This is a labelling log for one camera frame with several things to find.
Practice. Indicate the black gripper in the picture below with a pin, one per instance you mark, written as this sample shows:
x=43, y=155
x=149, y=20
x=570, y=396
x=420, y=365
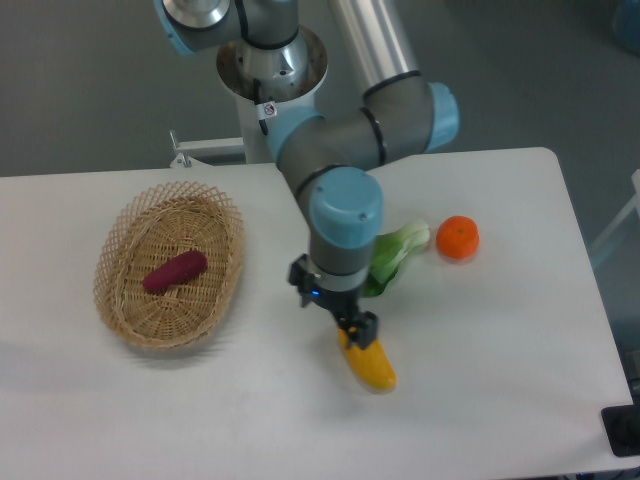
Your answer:
x=339, y=295

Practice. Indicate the purple sweet potato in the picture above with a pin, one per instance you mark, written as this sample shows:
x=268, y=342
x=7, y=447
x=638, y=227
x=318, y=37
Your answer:
x=176, y=271

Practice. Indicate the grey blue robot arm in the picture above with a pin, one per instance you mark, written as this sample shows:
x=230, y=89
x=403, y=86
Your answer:
x=327, y=163

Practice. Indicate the woven wicker basket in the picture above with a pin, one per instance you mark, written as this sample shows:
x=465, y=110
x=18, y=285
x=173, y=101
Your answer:
x=156, y=226

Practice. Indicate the yellow squash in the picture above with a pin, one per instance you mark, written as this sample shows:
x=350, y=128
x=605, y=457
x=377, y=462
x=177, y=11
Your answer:
x=370, y=366

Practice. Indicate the green bok choy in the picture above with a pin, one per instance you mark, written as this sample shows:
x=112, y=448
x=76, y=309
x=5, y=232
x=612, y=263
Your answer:
x=390, y=252

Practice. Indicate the orange tangerine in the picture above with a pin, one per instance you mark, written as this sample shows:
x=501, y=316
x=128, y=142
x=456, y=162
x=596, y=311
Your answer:
x=458, y=237

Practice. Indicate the black device at table edge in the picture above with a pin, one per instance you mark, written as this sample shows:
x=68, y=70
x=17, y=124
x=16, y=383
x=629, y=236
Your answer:
x=621, y=425

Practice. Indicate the blue object top right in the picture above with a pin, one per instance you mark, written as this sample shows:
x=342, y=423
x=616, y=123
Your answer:
x=625, y=24

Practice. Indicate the white metal frame bracket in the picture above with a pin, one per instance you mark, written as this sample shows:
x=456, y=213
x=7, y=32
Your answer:
x=224, y=150

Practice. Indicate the white frame right edge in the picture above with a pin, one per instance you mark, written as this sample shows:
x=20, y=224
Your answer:
x=618, y=228

